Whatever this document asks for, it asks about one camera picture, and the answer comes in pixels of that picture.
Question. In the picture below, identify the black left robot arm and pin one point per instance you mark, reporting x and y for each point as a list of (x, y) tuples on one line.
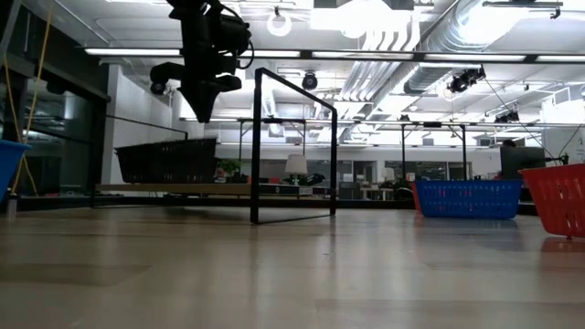
[(233, 36)]

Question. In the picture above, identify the silver ventilation duct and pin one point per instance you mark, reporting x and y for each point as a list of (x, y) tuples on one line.
[(439, 77)]

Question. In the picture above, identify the black computer monitor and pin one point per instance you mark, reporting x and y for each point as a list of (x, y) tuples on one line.
[(523, 162)]

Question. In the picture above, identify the red plastic basket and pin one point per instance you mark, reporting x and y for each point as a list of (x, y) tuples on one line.
[(414, 201), (557, 201)]

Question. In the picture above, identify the black ceiling camera rig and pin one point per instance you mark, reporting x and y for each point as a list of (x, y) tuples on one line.
[(466, 80)]

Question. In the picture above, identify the black plastic basket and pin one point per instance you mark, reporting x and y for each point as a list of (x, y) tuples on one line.
[(164, 162)]

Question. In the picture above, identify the black aluminium table frame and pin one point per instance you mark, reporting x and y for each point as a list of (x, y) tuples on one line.
[(137, 201)]

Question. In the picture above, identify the long ceiling light strip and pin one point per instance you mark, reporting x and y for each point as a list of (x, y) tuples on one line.
[(137, 52)]

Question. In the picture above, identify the white table lamp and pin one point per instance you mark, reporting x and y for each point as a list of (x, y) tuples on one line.
[(296, 164), (388, 173)]

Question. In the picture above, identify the black ceiling spotlight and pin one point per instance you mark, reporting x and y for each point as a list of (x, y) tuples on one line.
[(507, 117), (310, 81), (158, 88)]

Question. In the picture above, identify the black background table frame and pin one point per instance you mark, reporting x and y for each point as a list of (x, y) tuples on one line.
[(434, 124), (274, 120)]

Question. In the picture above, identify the wooden shelf with black frame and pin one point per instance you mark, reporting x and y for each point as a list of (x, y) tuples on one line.
[(173, 188)]

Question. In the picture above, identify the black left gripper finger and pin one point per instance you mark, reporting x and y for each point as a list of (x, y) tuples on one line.
[(196, 98), (211, 98)]

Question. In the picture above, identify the green potted plant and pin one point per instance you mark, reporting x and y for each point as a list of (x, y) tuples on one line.
[(230, 166)]

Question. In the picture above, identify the grey cylinder post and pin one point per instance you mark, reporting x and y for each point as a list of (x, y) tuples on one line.
[(11, 206)]

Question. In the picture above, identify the round white ceiling lamp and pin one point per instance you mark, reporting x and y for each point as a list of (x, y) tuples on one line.
[(270, 27)]

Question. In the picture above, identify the blue plastic basket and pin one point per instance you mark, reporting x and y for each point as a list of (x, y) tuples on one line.
[(466, 198), (9, 169)]

